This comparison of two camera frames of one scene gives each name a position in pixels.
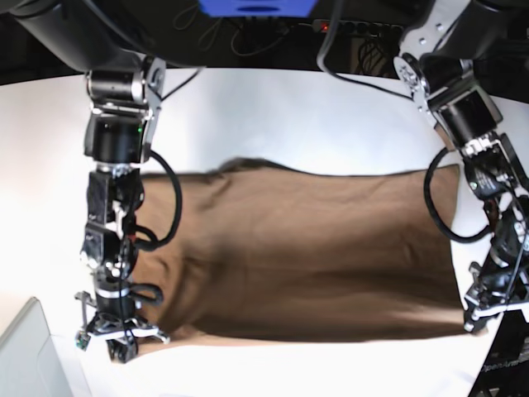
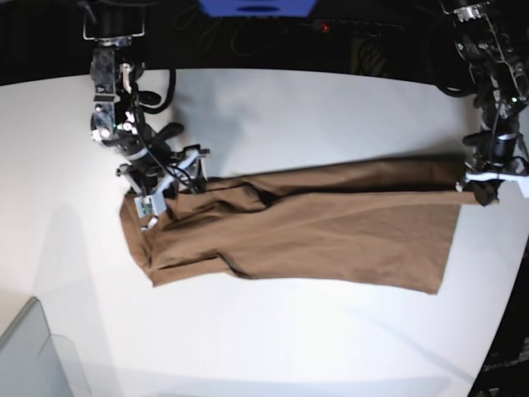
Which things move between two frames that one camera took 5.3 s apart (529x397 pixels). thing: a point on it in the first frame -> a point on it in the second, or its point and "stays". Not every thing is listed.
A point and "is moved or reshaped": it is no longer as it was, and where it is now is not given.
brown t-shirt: (256, 252) is moved or reshaped
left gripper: (109, 324) -> (159, 176)
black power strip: (356, 28) stays
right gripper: (502, 281) -> (496, 155)
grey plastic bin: (35, 363) stays
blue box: (256, 8) stays
